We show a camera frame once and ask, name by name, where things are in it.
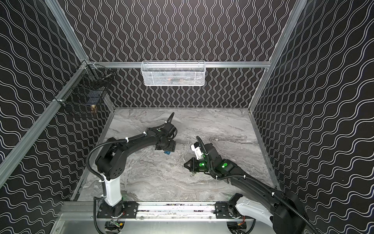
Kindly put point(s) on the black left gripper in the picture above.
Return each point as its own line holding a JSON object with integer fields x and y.
{"x": 165, "y": 145}

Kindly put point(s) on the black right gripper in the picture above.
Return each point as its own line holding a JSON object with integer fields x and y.
{"x": 193, "y": 164}

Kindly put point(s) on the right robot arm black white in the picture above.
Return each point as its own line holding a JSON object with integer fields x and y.
{"x": 283, "y": 211}

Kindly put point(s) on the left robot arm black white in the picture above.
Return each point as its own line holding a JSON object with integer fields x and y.
{"x": 108, "y": 160}

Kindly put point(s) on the brass padlock in basket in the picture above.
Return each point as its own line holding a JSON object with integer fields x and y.
{"x": 93, "y": 109}

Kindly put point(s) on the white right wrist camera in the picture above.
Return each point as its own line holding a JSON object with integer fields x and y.
{"x": 197, "y": 150}

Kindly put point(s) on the white mesh wall basket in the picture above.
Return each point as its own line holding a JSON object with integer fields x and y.
{"x": 172, "y": 76}

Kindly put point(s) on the black wire wall basket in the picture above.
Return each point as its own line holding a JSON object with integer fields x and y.
{"x": 90, "y": 90}

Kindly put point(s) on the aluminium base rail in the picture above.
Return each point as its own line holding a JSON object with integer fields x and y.
{"x": 156, "y": 217}

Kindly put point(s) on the aluminium back horizontal rail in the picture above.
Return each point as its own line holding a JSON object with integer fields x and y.
{"x": 180, "y": 64}

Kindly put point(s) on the aluminium left side rail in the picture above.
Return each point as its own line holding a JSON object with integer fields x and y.
{"x": 13, "y": 159}

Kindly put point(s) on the aluminium corner frame post left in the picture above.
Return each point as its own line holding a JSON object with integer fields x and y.
{"x": 67, "y": 29}

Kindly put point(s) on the aluminium corner frame post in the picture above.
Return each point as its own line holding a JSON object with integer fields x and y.
{"x": 67, "y": 29}
{"x": 282, "y": 42}

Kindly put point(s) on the aluminium corner frame post right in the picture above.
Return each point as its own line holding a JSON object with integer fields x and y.
{"x": 282, "y": 42}

